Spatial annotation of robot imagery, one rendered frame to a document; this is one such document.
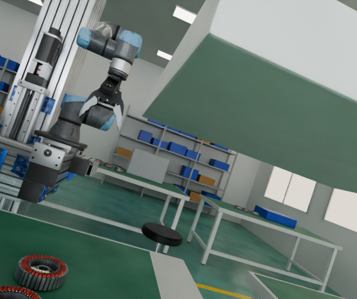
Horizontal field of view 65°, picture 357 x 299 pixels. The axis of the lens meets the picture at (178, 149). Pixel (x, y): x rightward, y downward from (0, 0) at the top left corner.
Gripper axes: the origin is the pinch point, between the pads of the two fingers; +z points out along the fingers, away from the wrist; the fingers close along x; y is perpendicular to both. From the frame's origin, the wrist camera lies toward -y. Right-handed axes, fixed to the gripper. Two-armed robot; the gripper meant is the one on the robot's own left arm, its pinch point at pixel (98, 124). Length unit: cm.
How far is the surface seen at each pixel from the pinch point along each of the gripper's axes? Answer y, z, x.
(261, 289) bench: 5, 42, -84
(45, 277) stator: -38, 37, -5
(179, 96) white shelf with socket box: -83, -2, -15
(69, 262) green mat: -21.1, 40.2, -7.9
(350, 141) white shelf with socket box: -89, -2, -25
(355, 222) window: 289, 2, -390
